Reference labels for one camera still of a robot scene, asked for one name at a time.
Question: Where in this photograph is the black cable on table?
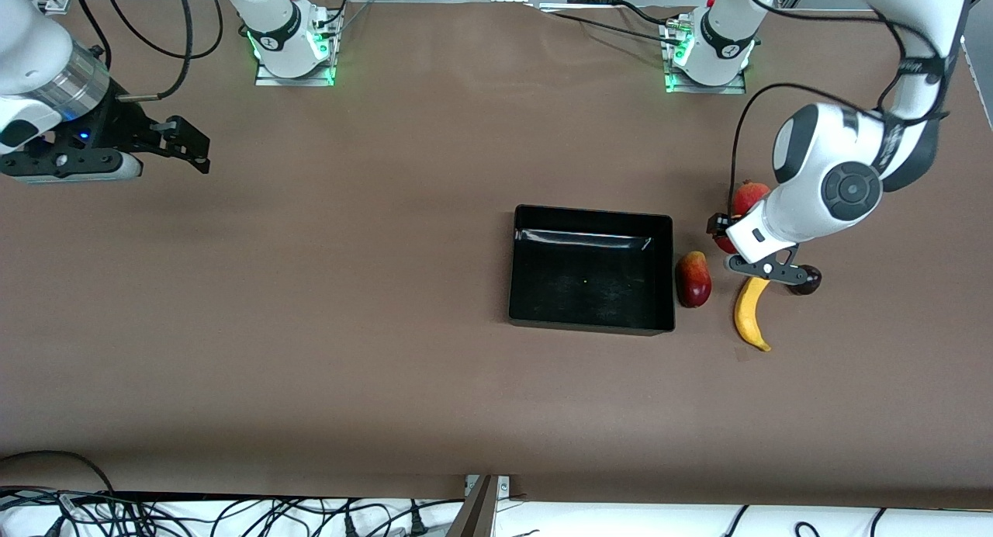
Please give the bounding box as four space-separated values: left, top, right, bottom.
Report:
543 2 676 43

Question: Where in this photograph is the dark purple eggplant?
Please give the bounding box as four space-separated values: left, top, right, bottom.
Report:
787 265 822 296

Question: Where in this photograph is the red mango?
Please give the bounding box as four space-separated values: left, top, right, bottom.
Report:
674 251 713 309

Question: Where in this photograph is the metal table edge bracket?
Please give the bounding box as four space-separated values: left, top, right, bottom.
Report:
464 475 511 501

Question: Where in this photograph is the black arched cable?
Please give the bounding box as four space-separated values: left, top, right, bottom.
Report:
0 449 117 495

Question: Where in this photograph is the dark metal strut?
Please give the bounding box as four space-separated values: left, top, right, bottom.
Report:
446 475 499 537

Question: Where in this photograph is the black cable with metal plug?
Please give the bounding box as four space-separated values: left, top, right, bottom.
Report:
116 0 193 103

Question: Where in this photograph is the thin black cable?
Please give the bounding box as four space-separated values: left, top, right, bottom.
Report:
74 0 114 71

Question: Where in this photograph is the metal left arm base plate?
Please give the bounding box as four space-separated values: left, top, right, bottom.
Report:
663 17 747 95

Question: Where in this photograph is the black rectangular plastic box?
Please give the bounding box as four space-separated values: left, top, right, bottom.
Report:
508 204 676 337

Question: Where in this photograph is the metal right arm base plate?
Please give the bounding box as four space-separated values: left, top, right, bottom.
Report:
254 13 337 87

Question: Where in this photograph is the tangled black cable bundle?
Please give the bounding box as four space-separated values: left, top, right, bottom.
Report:
0 487 466 537

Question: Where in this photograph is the black looping cable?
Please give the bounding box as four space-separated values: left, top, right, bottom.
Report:
105 0 226 61

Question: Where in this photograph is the round red pomegranate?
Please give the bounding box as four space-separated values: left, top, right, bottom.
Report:
732 181 771 217

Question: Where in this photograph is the yellow banana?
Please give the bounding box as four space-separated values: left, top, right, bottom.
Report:
734 277 773 353

